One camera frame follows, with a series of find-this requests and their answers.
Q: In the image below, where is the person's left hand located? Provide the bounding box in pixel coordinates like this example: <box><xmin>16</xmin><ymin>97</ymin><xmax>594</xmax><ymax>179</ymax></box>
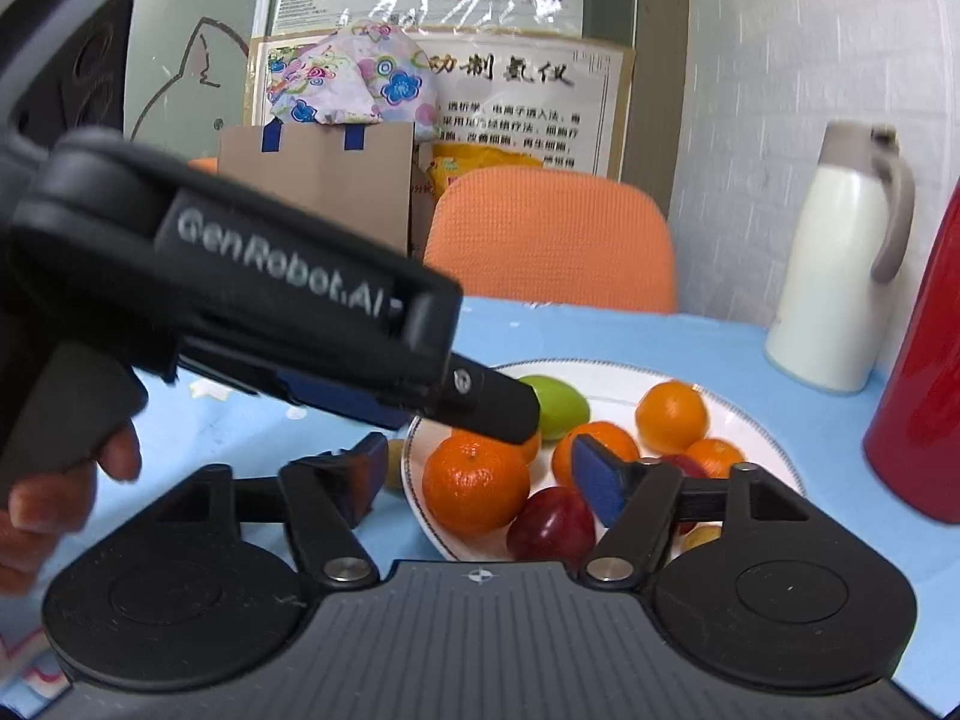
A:
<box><xmin>0</xmin><ymin>417</ymin><xmax>144</xmax><ymax>599</ymax></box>

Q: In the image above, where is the cardboard box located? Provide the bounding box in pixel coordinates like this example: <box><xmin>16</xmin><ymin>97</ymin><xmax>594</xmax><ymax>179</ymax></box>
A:
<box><xmin>217</xmin><ymin>121</ymin><xmax>437</xmax><ymax>265</ymax></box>

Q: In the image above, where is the blue printed tablecloth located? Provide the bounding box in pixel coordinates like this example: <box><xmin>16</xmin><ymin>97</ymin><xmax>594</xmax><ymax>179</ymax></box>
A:
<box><xmin>0</xmin><ymin>295</ymin><xmax>960</xmax><ymax>720</ymax></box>

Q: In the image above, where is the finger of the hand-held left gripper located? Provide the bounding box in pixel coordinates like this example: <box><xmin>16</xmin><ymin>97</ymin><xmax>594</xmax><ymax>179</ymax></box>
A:
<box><xmin>182</xmin><ymin>358</ymin><xmax>423</xmax><ymax>432</ymax></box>
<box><xmin>418</xmin><ymin>350</ymin><xmax>543</xmax><ymax>446</ymax></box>

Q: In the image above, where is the red thermos flask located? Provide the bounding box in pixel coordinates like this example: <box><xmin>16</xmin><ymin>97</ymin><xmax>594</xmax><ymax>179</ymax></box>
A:
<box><xmin>862</xmin><ymin>183</ymin><xmax>960</xmax><ymax>525</ymax></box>

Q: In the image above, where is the dark red plum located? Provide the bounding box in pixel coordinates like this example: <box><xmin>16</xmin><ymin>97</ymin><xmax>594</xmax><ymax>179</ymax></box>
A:
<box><xmin>505</xmin><ymin>485</ymin><xmax>598</xmax><ymax>563</ymax></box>

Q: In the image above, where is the small green fruit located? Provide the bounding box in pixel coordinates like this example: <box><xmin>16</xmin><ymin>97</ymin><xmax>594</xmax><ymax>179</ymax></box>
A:
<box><xmin>382</xmin><ymin>438</ymin><xmax>410</xmax><ymax>493</ymax></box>

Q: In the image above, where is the white round plate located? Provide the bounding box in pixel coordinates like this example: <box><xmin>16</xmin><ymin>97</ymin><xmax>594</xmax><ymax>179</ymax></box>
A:
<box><xmin>400</xmin><ymin>358</ymin><xmax>808</xmax><ymax>565</ymax></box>

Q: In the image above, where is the white thermos jug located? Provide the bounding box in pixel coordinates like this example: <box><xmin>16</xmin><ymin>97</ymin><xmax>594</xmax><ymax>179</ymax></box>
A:
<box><xmin>764</xmin><ymin>119</ymin><xmax>918</xmax><ymax>395</ymax></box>

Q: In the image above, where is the yellow plastic bag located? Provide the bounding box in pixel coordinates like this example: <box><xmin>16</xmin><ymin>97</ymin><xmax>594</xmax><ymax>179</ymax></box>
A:
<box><xmin>428</xmin><ymin>140</ymin><xmax>545</xmax><ymax>190</ymax></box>

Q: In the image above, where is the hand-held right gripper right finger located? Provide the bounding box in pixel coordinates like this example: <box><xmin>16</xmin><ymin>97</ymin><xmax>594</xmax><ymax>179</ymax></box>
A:
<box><xmin>570</xmin><ymin>435</ymin><xmax>812</xmax><ymax>588</ymax></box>

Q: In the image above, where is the framed text wall poster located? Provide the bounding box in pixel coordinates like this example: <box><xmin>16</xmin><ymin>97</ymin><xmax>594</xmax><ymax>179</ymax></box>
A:
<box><xmin>247</xmin><ymin>29</ymin><xmax>639</xmax><ymax>182</ymax></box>

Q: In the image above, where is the green mango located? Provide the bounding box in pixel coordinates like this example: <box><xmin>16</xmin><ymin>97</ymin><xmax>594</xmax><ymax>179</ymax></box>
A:
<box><xmin>517</xmin><ymin>374</ymin><xmax>592</xmax><ymax>442</ymax></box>

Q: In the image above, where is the orange with green stem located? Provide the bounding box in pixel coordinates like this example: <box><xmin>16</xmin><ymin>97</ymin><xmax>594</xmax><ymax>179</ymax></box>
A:
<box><xmin>421</xmin><ymin>433</ymin><xmax>533</xmax><ymax>538</ymax></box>

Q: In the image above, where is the floral cloth bag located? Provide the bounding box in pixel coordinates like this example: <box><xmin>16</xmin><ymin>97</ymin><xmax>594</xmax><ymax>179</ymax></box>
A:
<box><xmin>265</xmin><ymin>20</ymin><xmax>444</xmax><ymax>129</ymax></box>

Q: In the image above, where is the small round orange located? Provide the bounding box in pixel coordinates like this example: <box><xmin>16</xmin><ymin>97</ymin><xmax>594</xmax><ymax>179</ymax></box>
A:
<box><xmin>683</xmin><ymin>436</ymin><xmax>748</xmax><ymax>480</ymax></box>

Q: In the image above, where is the orange chair back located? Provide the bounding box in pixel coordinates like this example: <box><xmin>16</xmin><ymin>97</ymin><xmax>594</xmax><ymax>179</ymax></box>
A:
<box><xmin>423</xmin><ymin>166</ymin><xmax>680</xmax><ymax>315</ymax></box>

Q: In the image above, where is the large orange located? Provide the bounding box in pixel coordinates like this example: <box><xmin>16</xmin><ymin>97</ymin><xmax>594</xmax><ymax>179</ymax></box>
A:
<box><xmin>635</xmin><ymin>380</ymin><xmax>710</xmax><ymax>455</ymax></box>

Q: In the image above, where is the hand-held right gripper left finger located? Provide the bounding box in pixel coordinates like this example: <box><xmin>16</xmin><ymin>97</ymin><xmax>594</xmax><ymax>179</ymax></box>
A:
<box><xmin>152</xmin><ymin>431</ymin><xmax>391</xmax><ymax>588</ymax></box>

